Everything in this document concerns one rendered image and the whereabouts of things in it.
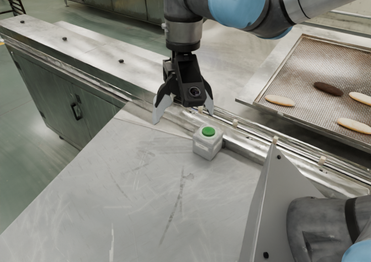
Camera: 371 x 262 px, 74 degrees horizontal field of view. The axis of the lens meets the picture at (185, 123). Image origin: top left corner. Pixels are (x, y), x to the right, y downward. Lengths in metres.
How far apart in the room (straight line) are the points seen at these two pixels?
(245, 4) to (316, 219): 0.34
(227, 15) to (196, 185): 0.48
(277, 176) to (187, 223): 0.27
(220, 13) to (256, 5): 0.05
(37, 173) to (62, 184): 1.26
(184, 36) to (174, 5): 0.05
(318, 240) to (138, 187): 0.46
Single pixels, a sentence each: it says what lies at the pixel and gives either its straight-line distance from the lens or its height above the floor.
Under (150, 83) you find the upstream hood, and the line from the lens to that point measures 0.93.
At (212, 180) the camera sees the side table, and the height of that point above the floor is 0.82.
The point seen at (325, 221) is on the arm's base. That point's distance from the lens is 0.45.
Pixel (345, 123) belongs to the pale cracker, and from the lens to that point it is 0.91.
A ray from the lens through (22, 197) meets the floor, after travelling 1.96.
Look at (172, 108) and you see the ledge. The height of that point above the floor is 0.86.
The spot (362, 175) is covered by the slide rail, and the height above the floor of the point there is 0.85.
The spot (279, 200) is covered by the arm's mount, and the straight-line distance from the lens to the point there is 0.47.
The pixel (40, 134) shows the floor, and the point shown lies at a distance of 2.35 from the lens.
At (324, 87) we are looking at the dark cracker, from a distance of 1.00.
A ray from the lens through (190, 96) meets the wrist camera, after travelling 0.46.
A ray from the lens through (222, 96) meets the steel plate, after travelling 1.03.
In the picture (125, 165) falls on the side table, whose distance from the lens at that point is 0.78.
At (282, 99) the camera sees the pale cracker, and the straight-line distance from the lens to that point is 0.92.
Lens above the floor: 1.41
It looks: 41 degrees down
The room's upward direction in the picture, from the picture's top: straight up
